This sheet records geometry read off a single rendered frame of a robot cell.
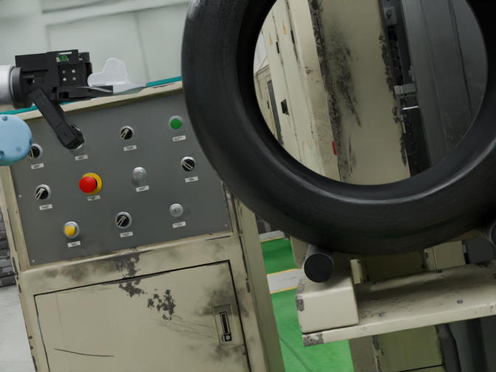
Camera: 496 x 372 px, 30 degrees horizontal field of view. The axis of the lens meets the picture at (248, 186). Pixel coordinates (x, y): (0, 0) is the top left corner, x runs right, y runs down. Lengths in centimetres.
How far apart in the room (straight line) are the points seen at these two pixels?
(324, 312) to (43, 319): 100
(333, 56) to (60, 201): 83
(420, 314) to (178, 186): 92
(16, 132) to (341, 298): 55
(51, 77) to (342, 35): 56
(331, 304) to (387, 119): 47
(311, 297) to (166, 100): 91
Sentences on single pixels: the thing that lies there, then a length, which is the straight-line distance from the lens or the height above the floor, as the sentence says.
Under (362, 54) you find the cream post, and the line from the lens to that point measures 175.
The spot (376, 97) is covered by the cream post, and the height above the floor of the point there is 114.
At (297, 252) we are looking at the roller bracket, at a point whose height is 88.
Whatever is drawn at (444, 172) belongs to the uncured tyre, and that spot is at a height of 99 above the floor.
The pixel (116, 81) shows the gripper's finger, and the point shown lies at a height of 124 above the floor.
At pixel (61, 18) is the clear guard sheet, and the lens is 224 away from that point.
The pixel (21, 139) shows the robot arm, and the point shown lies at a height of 117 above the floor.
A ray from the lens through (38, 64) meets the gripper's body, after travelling 156.
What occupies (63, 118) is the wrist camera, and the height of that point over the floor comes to 120.
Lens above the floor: 111
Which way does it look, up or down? 3 degrees down
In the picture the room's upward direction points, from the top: 11 degrees counter-clockwise
